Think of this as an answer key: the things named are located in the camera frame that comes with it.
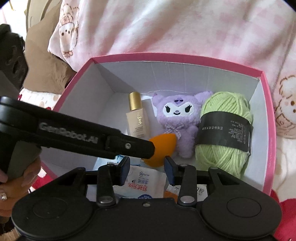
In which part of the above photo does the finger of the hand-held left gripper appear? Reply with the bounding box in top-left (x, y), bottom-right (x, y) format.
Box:
top-left (105, 133), bottom-right (156, 160)

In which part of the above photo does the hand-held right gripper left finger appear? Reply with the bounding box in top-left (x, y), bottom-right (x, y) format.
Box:
top-left (57, 156), bottom-right (130, 207)

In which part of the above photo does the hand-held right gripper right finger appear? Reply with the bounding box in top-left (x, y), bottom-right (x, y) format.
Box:
top-left (164, 156), bottom-right (234, 206)

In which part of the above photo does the blue wet wipes packet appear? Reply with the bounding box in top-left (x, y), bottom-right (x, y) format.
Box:
top-left (114, 154), bottom-right (142, 168)

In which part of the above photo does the small white tissue packet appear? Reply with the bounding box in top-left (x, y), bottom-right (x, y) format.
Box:
top-left (113, 165), bottom-right (167, 200)

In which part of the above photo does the foundation bottle with gold cap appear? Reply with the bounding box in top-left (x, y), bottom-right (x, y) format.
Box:
top-left (125, 92), bottom-right (151, 141)

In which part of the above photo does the orange makeup sponge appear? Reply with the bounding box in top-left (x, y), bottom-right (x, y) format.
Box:
top-left (141, 134), bottom-right (177, 167)

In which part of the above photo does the purple plush toy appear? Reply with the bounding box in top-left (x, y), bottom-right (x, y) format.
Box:
top-left (150, 90), bottom-right (214, 159)

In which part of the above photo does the green yarn ball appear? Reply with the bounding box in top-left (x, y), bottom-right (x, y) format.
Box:
top-left (194, 91), bottom-right (254, 180)

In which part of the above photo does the pink cardboard box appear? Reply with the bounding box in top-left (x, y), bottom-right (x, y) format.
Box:
top-left (40, 53), bottom-right (277, 198)

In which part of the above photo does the person's left hand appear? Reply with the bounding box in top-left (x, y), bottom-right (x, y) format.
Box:
top-left (0, 159), bottom-right (47, 219)

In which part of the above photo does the brown pillow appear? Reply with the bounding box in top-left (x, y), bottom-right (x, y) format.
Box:
top-left (23, 0), bottom-right (77, 94)

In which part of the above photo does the pink printed quilt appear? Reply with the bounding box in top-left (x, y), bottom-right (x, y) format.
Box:
top-left (47, 0), bottom-right (296, 140)

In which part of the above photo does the bear printed blanket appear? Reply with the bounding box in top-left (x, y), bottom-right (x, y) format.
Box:
top-left (17, 89), bottom-right (296, 235)

